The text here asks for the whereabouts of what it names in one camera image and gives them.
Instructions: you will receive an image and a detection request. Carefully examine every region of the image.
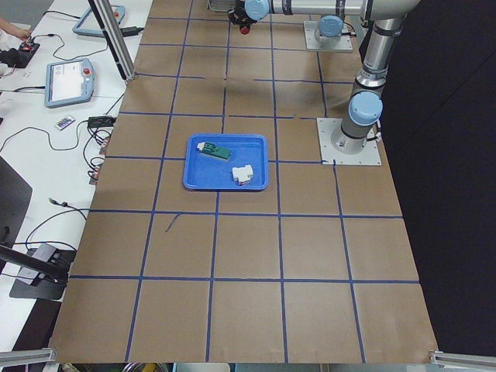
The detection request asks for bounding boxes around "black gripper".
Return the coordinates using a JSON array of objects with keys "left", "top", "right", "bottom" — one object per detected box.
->
[{"left": 227, "top": 0, "right": 248, "bottom": 26}]

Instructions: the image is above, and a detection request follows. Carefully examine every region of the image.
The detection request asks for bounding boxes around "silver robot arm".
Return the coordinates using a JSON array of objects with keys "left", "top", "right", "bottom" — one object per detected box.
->
[
  {"left": 227, "top": 0, "right": 419, "bottom": 155},
  {"left": 314, "top": 15, "right": 356, "bottom": 49}
]

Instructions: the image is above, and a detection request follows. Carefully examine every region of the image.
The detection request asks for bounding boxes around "green terminal block module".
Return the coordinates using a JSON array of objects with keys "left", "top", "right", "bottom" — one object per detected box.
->
[{"left": 197, "top": 142, "right": 232, "bottom": 160}]

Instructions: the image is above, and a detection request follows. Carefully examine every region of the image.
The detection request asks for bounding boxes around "far blue teach pendant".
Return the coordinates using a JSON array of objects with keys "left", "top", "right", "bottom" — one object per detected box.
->
[{"left": 73, "top": 4, "right": 126, "bottom": 38}]

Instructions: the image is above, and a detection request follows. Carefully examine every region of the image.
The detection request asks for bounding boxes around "blue teach pendant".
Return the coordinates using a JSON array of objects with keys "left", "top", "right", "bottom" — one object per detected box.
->
[
  {"left": 44, "top": 58, "right": 95, "bottom": 109},
  {"left": 73, "top": 4, "right": 126, "bottom": 38}
]

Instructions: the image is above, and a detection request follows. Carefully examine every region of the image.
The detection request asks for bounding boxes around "white circuit breaker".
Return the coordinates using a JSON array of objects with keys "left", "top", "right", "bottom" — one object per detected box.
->
[{"left": 232, "top": 164, "right": 254, "bottom": 186}]

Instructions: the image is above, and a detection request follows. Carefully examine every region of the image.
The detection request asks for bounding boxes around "blue plastic tray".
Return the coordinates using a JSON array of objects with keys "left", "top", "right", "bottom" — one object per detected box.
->
[{"left": 183, "top": 133, "right": 270, "bottom": 191}]

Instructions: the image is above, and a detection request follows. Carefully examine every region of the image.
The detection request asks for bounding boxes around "black power adapter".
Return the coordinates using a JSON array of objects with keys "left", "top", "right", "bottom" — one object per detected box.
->
[{"left": 88, "top": 115, "right": 116, "bottom": 129}]

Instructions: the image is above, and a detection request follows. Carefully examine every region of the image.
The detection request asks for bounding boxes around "near blue teach pendant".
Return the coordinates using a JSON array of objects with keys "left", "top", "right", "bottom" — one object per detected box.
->
[{"left": 44, "top": 58, "right": 95, "bottom": 109}]

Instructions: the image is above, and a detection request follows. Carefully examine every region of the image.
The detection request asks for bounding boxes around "small white remote control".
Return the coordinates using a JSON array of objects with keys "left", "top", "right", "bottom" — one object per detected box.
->
[{"left": 54, "top": 115, "right": 76, "bottom": 131}]

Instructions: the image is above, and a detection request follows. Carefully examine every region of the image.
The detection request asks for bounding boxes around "black joystick controller box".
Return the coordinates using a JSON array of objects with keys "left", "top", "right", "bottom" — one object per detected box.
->
[{"left": 1, "top": 42, "right": 40, "bottom": 69}]

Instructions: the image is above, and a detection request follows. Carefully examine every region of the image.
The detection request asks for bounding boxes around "grey usb hub box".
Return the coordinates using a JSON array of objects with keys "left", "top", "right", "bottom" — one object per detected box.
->
[{"left": 19, "top": 243, "right": 61, "bottom": 285}]

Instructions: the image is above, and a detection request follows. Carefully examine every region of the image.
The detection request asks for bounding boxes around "wire mesh shelf rack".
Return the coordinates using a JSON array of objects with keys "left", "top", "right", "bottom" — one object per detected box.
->
[{"left": 207, "top": 0, "right": 236, "bottom": 12}]

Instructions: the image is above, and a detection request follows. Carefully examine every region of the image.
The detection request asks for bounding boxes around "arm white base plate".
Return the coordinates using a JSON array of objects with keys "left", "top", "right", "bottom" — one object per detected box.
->
[
  {"left": 316, "top": 118, "right": 381, "bottom": 166},
  {"left": 303, "top": 21, "right": 353, "bottom": 53}
]

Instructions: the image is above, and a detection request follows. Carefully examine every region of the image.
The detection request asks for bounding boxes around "aluminium frame post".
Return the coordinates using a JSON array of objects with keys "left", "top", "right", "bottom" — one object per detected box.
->
[{"left": 88, "top": 0, "right": 136, "bottom": 81}]

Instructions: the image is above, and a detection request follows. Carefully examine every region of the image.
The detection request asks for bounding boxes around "aluminium rail bottom left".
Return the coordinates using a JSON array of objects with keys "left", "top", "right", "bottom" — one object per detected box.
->
[{"left": 0, "top": 348, "right": 56, "bottom": 367}]

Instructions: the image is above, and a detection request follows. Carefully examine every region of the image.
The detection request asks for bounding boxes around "aluminium rail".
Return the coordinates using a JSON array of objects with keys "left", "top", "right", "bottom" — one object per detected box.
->
[
  {"left": 0, "top": 348, "right": 56, "bottom": 367},
  {"left": 429, "top": 350, "right": 496, "bottom": 371}
]

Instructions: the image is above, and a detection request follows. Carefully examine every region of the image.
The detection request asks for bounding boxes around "aluminium rail bottom right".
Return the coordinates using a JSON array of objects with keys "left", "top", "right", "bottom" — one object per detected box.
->
[{"left": 429, "top": 350, "right": 496, "bottom": 371}]

